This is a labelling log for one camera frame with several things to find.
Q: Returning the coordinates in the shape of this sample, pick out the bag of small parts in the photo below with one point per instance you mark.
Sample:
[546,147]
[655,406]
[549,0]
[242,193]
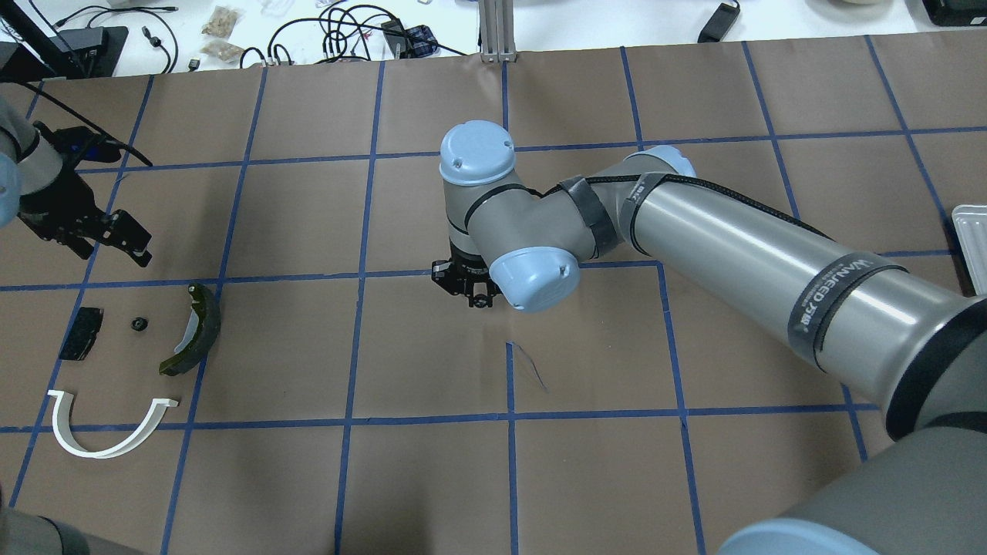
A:
[222,22]

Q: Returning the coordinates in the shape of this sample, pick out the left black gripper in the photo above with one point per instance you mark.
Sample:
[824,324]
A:
[52,194]

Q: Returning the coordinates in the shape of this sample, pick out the black monitor stand base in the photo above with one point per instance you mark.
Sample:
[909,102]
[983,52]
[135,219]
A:
[96,50]

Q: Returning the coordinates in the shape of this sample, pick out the silver ribbed metal tray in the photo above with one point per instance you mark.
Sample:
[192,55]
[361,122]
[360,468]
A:
[969,221]

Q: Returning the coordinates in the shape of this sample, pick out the aluminium frame post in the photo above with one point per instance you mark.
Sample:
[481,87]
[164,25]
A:
[496,24]

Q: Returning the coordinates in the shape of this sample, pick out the black power adapter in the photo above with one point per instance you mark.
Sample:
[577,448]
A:
[720,22]

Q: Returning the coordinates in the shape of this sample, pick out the black brake pad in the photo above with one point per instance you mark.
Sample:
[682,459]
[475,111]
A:
[82,334]

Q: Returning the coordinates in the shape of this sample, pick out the olive green brake shoe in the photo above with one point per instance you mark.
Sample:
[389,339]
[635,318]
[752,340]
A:
[201,332]

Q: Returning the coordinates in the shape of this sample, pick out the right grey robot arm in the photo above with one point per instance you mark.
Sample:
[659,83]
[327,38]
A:
[915,349]

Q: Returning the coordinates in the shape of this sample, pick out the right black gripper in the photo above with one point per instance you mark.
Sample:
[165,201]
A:
[465,272]

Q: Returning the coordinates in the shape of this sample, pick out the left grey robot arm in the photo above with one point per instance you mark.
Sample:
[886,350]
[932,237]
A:
[17,134]

